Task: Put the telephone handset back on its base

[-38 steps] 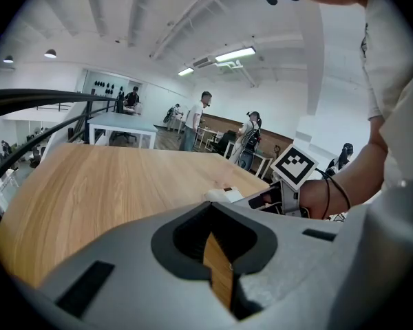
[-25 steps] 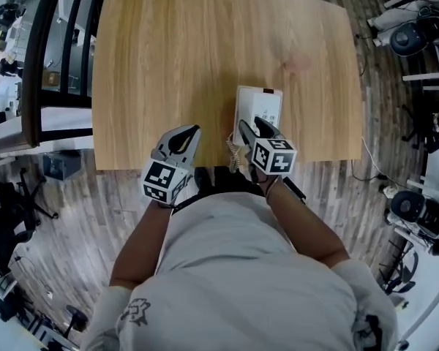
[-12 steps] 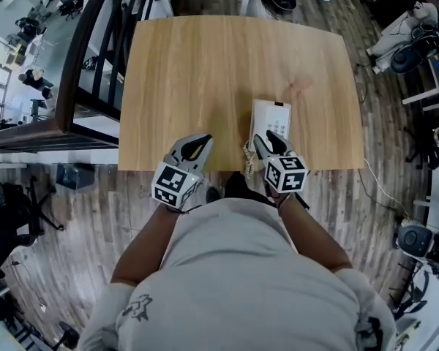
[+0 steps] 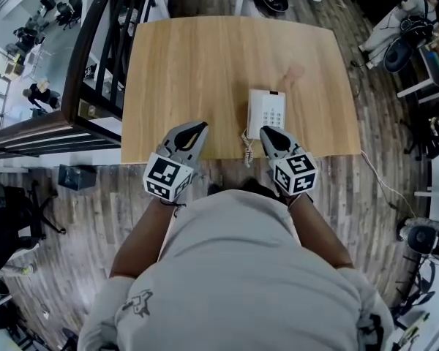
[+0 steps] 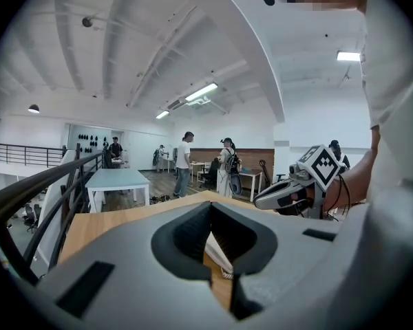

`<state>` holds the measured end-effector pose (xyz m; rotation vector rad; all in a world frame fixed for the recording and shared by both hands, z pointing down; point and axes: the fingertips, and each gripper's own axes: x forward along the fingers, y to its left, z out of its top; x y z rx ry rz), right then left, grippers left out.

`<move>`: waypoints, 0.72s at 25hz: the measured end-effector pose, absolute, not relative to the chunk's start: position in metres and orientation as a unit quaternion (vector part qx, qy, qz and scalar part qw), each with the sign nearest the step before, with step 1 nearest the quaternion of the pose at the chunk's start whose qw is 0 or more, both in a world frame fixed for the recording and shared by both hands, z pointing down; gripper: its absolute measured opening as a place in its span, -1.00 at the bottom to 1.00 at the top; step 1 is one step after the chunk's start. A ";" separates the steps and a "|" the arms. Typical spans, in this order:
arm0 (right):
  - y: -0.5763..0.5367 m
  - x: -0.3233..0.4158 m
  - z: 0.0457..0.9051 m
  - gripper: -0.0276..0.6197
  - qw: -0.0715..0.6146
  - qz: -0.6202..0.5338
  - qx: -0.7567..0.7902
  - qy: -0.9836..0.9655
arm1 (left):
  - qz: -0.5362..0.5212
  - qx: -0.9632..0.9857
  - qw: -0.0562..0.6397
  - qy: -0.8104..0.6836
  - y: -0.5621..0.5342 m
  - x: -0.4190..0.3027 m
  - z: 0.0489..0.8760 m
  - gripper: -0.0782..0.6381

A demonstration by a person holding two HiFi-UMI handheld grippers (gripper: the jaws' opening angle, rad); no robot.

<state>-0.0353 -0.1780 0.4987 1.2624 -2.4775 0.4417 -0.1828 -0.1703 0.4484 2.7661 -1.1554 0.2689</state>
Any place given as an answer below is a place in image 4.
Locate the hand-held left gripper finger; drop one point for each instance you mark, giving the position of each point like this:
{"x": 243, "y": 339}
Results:
{"x": 199, "y": 143}
{"x": 175, "y": 132}

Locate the black round bag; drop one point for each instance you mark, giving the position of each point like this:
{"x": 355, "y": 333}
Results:
{"x": 398, "y": 55}

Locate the wooden staircase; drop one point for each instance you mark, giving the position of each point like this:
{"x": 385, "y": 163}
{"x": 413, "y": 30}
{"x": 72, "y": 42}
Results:
{"x": 40, "y": 137}

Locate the person's left forearm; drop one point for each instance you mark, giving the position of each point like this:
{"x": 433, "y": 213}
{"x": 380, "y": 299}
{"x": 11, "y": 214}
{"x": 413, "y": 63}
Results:
{"x": 142, "y": 240}

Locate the grey fan device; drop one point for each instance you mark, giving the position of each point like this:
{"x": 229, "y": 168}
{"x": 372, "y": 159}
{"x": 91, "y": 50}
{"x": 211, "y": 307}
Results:
{"x": 424, "y": 238}

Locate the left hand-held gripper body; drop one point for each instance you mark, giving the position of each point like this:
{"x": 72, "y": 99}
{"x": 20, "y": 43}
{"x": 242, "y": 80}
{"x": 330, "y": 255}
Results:
{"x": 166, "y": 176}

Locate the black tripod stand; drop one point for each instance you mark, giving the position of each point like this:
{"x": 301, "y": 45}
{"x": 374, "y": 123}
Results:
{"x": 415, "y": 294}

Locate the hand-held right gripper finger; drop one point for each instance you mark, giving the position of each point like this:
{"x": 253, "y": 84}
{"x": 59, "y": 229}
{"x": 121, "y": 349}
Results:
{"x": 281, "y": 135}
{"x": 266, "y": 143}

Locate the white armchair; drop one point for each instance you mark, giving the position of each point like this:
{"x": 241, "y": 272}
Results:
{"x": 388, "y": 24}

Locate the black metal railing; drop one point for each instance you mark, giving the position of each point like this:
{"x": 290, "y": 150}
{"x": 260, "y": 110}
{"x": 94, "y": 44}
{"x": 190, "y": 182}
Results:
{"x": 95, "y": 49}

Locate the person's right forearm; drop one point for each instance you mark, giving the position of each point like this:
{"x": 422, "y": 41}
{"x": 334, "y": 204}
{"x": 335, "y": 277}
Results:
{"x": 322, "y": 232}

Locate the white side table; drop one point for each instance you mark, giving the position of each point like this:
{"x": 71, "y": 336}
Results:
{"x": 430, "y": 71}

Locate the white telephone base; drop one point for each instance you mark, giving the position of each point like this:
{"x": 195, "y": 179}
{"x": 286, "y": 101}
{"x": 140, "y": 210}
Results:
{"x": 274, "y": 104}

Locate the black office chair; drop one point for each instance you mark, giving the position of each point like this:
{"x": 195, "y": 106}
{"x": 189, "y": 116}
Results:
{"x": 70, "y": 9}
{"x": 11, "y": 225}

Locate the person's grey shirt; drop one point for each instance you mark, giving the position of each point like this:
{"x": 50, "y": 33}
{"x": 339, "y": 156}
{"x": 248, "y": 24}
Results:
{"x": 234, "y": 276}

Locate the black box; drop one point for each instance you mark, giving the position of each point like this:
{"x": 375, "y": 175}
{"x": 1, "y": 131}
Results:
{"x": 77, "y": 177}

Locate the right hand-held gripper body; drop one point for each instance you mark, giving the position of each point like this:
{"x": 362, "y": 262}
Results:
{"x": 296, "y": 174}

